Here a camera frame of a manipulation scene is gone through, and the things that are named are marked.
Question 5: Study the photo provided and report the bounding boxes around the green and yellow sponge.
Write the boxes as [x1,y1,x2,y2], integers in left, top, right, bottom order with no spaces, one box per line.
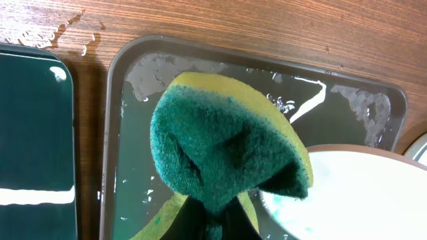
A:
[136,72,314,239]

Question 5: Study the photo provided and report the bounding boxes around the white plate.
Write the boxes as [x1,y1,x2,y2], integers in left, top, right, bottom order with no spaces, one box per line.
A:
[260,144,426,239]

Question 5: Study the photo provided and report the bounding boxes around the dark grey serving tray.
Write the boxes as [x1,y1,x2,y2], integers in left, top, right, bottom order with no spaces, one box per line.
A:
[99,35,408,239]

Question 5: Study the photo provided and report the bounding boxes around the light blue plate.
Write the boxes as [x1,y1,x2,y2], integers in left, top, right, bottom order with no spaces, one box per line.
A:
[404,133,427,168]

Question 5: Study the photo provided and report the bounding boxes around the black rectangular water tub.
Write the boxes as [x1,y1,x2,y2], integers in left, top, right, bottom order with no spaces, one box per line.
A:
[1,44,78,239]

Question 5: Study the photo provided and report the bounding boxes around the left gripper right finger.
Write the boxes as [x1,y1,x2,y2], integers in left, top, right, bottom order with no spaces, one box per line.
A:
[222,197,262,240]

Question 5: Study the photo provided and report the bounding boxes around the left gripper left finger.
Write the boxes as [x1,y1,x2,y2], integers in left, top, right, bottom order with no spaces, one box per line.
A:
[160,197,205,240]

